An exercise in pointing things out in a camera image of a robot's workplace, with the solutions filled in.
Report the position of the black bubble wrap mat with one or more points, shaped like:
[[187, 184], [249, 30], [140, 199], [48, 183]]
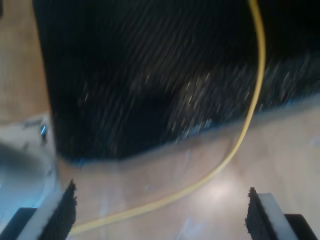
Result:
[[125, 75]]

